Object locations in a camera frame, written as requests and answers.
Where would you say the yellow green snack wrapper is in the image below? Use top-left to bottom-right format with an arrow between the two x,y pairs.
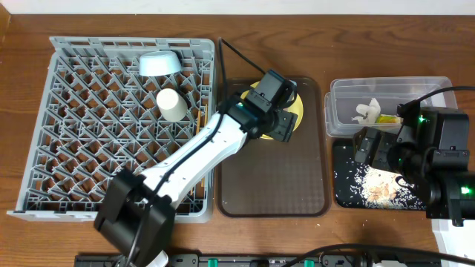
376,114 -> 403,124

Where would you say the white tissue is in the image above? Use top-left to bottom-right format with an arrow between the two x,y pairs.
352,98 -> 381,125

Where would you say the cream cup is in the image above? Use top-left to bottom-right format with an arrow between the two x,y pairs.
156,88 -> 188,122

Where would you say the light blue bowl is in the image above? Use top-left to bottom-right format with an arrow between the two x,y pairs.
139,50 -> 182,76

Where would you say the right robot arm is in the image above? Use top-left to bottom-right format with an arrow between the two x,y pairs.
353,106 -> 474,227

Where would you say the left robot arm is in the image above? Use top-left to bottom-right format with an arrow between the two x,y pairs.
94,93 -> 303,266

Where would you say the black waste tray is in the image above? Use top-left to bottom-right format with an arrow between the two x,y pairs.
332,138 -> 431,212

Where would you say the grey dishwasher rack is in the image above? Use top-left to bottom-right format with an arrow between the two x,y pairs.
10,36 -> 216,222

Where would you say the yellow plate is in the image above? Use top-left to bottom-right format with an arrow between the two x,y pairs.
240,80 -> 304,140

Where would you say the spilled rice pile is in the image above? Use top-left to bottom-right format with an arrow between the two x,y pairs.
335,146 -> 424,211

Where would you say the clear plastic container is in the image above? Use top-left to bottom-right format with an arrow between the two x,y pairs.
324,76 -> 452,138

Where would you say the brown plastic serving tray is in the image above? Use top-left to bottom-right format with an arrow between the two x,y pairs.
216,77 -> 331,218

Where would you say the black cable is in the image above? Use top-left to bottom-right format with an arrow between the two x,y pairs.
281,243 -> 475,267

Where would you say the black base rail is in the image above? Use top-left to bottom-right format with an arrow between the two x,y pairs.
73,254 -> 442,267

